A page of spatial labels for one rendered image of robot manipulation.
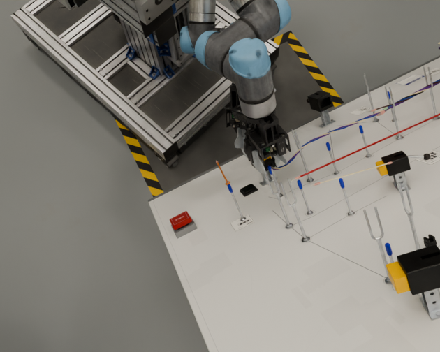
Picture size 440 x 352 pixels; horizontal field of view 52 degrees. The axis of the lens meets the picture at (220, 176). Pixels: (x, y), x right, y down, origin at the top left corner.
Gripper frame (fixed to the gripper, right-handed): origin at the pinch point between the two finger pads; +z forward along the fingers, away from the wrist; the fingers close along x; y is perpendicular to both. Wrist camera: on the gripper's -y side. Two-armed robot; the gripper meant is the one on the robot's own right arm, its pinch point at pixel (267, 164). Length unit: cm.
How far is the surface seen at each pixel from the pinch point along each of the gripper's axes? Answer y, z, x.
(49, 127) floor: -151, 63, -67
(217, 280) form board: 25.0, -3.9, -24.3
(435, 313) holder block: 54, -18, 0
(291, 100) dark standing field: -105, 82, 59
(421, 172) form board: 24.9, -3.9, 24.7
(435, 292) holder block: 53, -21, 1
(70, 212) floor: -102, 82, -74
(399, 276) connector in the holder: 50, -25, -3
